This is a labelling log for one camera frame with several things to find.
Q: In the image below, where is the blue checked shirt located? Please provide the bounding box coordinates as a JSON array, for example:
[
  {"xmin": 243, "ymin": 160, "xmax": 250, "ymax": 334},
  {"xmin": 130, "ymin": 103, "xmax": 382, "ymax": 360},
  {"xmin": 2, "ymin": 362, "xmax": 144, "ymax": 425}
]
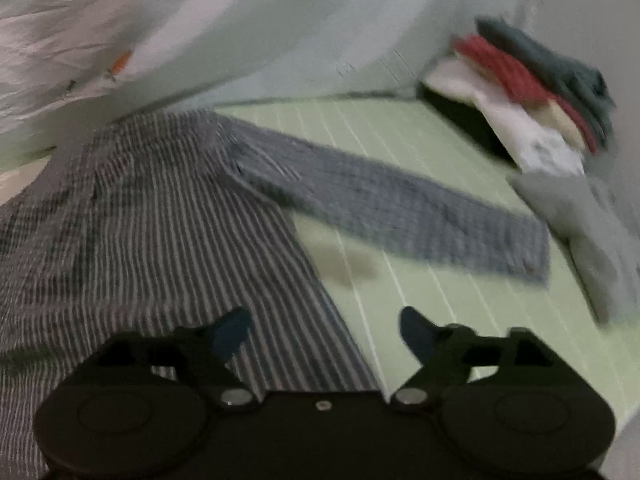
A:
[{"xmin": 0, "ymin": 110, "xmax": 551, "ymax": 480}]

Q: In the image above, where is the cream folded garment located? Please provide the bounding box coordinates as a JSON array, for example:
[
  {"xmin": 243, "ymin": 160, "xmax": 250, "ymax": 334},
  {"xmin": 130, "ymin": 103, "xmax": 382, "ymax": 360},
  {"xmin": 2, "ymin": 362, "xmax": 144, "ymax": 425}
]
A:
[{"xmin": 530, "ymin": 99, "xmax": 587, "ymax": 152}]

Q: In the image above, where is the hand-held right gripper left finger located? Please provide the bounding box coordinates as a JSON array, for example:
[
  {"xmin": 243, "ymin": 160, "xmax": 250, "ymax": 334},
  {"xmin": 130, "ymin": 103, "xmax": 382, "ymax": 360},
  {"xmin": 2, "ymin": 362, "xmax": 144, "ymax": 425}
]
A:
[{"xmin": 92, "ymin": 306, "xmax": 258, "ymax": 411}]

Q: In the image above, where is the red folded garment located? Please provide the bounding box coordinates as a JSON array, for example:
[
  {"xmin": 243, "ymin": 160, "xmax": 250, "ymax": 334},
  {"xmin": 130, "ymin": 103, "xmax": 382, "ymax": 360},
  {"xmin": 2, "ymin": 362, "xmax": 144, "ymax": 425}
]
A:
[{"xmin": 452, "ymin": 35, "xmax": 599, "ymax": 154}]

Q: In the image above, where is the teal folded garment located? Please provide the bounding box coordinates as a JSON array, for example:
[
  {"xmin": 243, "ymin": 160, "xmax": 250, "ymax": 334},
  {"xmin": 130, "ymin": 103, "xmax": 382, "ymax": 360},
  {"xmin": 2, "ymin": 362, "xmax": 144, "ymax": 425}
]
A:
[{"xmin": 475, "ymin": 17, "xmax": 617, "ymax": 148}]

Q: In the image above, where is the grey folded cloth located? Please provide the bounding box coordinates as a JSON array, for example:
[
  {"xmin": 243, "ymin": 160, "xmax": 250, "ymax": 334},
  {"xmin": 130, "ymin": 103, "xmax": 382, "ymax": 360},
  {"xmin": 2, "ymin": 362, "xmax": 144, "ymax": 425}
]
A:
[{"xmin": 510, "ymin": 172, "xmax": 640, "ymax": 327}]

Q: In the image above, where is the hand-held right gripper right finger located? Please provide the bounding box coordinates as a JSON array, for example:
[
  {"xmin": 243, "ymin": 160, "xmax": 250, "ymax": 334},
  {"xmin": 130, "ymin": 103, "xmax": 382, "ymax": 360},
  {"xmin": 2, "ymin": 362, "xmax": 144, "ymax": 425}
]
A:
[{"xmin": 390, "ymin": 306, "xmax": 566, "ymax": 408}]

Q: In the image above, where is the green grid cutting mat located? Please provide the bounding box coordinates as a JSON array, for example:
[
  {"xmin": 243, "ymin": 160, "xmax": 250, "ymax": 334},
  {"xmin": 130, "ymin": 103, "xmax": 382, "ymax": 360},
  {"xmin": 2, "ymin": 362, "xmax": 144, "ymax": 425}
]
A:
[{"xmin": 0, "ymin": 95, "xmax": 640, "ymax": 416}]

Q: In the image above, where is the white folded garment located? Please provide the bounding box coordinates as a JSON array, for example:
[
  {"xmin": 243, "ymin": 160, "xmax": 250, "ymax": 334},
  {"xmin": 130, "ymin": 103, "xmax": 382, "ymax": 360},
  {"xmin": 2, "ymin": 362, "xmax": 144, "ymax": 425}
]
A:
[{"xmin": 422, "ymin": 57, "xmax": 588, "ymax": 177}]

